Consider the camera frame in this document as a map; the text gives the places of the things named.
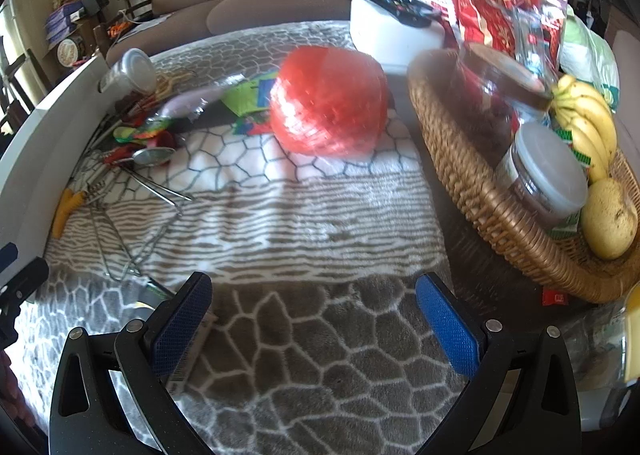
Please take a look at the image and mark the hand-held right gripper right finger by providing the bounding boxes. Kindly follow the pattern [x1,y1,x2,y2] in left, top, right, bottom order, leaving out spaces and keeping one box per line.
[415,272,583,455]

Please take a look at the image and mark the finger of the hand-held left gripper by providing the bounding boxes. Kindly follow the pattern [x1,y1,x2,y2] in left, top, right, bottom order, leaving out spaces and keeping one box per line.
[0,257,50,351]
[0,242,19,276]

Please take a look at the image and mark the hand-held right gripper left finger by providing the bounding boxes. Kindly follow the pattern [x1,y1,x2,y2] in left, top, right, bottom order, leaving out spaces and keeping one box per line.
[48,271,216,455]

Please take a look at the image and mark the metal wire rack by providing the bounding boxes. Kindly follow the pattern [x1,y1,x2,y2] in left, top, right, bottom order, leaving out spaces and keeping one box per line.
[90,205,178,282]

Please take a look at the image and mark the wicker basket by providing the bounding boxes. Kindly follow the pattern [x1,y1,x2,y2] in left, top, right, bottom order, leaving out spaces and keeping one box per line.
[407,49,640,305]

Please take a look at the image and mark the clear plastic bottle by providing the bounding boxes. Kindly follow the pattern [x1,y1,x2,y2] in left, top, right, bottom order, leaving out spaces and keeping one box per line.
[575,280,640,431]

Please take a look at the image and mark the small metal strainer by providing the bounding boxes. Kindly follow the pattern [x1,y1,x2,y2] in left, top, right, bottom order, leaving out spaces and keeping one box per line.
[131,146,193,202]

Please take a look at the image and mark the rainbow coloured toy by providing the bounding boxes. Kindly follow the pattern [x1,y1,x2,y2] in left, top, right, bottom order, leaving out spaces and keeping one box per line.
[114,119,176,148]

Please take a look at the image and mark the plastic jar with white lid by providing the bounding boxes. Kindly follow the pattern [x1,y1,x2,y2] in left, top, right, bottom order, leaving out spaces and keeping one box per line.
[495,122,590,231]

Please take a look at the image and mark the yellow pear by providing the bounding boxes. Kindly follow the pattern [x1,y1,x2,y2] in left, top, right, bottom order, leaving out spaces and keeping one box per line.
[580,178,640,261]

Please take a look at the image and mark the round tin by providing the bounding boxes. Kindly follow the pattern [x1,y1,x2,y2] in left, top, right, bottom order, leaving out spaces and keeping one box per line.
[56,37,83,68]

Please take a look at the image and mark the clear plastic cup with lid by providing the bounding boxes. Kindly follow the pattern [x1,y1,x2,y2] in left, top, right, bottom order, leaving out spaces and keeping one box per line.
[98,48,158,96]

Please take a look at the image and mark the purple item in clear wrap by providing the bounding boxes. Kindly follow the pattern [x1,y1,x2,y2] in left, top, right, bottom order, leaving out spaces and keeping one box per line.
[157,85,226,124]

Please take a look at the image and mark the green packet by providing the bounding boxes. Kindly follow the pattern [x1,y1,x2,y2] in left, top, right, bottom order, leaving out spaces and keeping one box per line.
[222,77,278,116]

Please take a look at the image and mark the yellow clip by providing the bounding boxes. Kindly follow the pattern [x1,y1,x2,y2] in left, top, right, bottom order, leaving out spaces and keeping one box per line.
[155,72,193,93]

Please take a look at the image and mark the clear jar with brown lid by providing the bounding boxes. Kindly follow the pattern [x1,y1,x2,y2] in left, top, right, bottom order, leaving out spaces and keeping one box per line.
[450,42,556,170]

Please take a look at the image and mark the stack of blue boxes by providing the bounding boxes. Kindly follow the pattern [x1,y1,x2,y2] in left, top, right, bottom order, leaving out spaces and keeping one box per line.
[45,2,86,43]

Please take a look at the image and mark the bunch of bananas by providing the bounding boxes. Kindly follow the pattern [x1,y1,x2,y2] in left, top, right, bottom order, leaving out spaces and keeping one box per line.
[550,74,619,183]

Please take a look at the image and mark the red shiny ball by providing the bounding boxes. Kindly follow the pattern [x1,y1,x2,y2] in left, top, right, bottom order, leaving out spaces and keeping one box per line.
[269,46,388,156]

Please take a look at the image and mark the white tissue box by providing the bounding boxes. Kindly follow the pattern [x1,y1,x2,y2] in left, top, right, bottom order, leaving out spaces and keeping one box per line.
[350,0,446,73]

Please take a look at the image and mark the green and white bag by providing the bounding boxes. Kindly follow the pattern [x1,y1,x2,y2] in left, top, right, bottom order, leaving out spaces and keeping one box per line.
[559,15,621,110]

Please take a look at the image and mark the clear plastic bag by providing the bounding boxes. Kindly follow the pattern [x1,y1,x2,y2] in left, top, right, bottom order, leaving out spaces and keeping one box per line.
[515,0,571,76]

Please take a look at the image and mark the black remote control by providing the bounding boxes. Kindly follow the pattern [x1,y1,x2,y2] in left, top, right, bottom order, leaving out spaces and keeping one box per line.
[350,0,436,28]

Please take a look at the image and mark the red and gold snack bag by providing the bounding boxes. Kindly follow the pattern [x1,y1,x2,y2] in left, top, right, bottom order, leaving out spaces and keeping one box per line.
[446,0,522,56]

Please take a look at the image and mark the orange handled tool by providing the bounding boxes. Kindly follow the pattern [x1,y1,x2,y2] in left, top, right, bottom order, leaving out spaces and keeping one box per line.
[51,188,81,240]

